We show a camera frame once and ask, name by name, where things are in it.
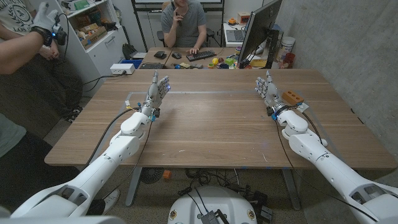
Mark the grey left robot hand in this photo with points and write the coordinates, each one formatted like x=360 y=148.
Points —
x=154 y=96

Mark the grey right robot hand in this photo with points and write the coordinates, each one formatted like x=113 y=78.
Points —
x=271 y=93

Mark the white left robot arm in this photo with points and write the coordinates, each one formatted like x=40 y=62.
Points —
x=121 y=149

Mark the operator bare forearm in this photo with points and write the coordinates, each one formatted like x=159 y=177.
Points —
x=15 y=53

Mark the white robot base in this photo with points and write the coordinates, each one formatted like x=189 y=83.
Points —
x=217 y=202

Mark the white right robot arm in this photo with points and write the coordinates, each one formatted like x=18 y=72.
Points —
x=311 y=146

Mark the orange block with holes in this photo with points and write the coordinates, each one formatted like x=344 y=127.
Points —
x=292 y=98

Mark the small orange floor block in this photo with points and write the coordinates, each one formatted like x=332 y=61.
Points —
x=167 y=174

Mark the operator gloved hand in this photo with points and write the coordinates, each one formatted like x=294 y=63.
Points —
x=45 y=18

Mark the flat dark keyboard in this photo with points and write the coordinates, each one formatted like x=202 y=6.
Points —
x=151 y=66

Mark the yellow flat object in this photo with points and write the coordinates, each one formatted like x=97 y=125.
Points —
x=258 y=63

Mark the blue plastic bin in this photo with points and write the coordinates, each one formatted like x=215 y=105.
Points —
x=133 y=62

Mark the red cup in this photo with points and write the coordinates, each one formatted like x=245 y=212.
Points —
x=290 y=58

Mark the black case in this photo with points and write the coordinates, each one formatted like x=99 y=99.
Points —
x=160 y=54

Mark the white power strip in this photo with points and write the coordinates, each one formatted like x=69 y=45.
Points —
x=122 y=68

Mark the black computer mouse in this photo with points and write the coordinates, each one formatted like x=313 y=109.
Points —
x=176 y=55

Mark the black backpack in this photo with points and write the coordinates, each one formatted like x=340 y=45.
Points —
x=128 y=51

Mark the green cube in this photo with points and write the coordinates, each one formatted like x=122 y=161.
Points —
x=229 y=61

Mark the black office chair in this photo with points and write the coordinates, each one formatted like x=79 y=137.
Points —
x=160 y=35

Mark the black keyboard with lit keys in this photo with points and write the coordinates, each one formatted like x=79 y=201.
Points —
x=200 y=55

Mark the white shelf cabinet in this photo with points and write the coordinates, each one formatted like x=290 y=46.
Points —
x=105 y=53

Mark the yellow ball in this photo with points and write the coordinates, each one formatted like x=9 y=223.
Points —
x=214 y=61

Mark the black computer monitor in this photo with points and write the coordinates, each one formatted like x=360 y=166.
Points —
x=258 y=28

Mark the silver laptop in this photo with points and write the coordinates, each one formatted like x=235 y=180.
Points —
x=236 y=35

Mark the wooden back desk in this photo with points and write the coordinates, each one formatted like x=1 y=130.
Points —
x=214 y=51

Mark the seated person in grey shirt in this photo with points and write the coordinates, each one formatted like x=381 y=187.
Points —
x=186 y=25

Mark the round black floor fan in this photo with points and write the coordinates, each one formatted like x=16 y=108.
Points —
x=151 y=175

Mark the small wooden orange box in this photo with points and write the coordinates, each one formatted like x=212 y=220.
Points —
x=243 y=17

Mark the cardboard box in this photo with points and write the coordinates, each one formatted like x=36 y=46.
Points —
x=94 y=37

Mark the grey table leg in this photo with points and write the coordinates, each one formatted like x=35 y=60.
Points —
x=133 y=186
x=291 y=189

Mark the black power brick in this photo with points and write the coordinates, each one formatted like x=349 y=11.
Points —
x=259 y=197

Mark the green box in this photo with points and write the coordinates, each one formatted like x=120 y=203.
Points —
x=81 y=4

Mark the grey adapter box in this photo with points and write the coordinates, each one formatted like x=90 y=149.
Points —
x=210 y=218

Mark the white robot chest cover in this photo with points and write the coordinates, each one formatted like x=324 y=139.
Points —
x=62 y=221

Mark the person in beige printed shirt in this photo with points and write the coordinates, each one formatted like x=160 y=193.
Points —
x=18 y=15

